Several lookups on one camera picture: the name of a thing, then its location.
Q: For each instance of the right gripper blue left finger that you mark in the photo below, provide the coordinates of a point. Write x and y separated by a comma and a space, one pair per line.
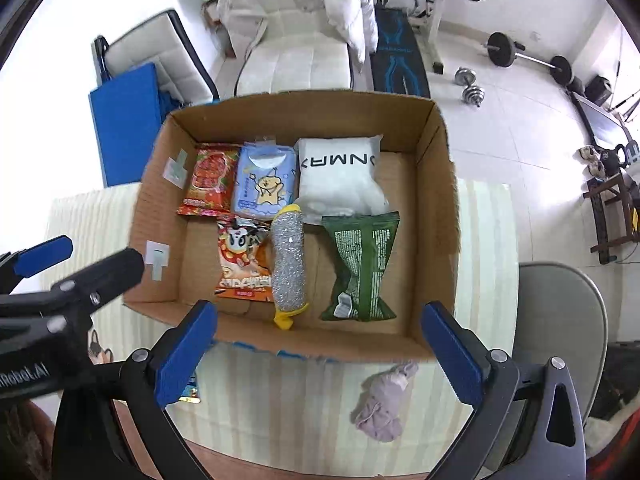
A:
177, 354

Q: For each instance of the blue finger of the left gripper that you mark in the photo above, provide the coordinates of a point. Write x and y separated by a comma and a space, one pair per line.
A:
34, 260
103, 281

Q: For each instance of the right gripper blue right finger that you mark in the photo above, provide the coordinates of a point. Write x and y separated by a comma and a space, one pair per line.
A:
462, 356

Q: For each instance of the blue Nestle sachet strip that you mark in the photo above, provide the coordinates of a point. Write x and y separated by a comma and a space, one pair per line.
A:
190, 392

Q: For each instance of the pink grey cloth bundle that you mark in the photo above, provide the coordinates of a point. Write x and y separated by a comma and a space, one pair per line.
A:
377, 411

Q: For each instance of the orange panda snack packet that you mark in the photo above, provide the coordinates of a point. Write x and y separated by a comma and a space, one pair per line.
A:
242, 251

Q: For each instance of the red floral snack packet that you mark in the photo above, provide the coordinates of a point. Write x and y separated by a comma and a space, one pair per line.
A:
213, 178

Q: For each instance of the green snack packet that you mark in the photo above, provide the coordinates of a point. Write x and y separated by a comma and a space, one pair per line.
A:
362, 249

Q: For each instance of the blue tissue pack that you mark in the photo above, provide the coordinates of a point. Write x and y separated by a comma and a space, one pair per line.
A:
265, 180

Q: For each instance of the white packaged towel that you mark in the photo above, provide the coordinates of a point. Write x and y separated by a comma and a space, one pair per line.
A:
337, 178

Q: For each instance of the grey office chair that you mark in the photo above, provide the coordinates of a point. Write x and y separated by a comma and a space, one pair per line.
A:
561, 312

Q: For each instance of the blue folded mat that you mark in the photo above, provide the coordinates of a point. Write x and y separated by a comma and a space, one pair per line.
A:
128, 112

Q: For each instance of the dark wooden chair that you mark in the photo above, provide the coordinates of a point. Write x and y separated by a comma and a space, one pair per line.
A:
615, 208

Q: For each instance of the white side chair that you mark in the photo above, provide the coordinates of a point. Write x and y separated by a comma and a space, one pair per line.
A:
163, 42

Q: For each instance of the pair of slippers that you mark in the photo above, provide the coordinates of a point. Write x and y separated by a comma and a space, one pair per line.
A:
594, 166

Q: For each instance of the white padded chair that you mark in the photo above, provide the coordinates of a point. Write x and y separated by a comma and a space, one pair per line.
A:
299, 51

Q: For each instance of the black treadmill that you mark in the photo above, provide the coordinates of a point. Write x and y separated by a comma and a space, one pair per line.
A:
604, 131

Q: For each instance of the chrome dumbbell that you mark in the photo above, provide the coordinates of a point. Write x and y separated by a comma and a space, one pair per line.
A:
472, 94

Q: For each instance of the black tripod stand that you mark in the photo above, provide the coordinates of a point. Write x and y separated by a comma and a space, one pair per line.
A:
625, 89

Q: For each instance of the weight bench rack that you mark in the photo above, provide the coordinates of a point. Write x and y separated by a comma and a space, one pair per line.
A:
425, 19

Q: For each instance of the black kettlebell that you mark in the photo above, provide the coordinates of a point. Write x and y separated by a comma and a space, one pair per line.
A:
599, 90

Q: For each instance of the barbell on floor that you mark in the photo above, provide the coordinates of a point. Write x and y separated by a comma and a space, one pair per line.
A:
503, 51

